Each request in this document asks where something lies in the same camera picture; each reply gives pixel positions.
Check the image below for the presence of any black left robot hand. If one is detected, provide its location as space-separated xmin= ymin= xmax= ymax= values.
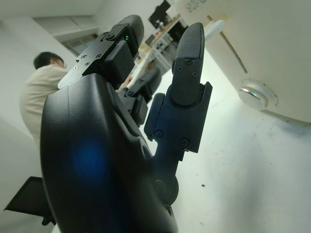
xmin=40 ymin=14 xmax=213 ymax=233

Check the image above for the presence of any white two-slot toaster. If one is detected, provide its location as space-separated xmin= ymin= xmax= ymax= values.
xmin=174 ymin=0 xmax=311 ymax=127

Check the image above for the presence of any person in beige shirt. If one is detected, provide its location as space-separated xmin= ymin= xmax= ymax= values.
xmin=19 ymin=51 xmax=71 ymax=146

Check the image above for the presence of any black flat panel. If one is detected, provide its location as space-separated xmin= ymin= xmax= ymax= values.
xmin=3 ymin=176 xmax=56 ymax=226

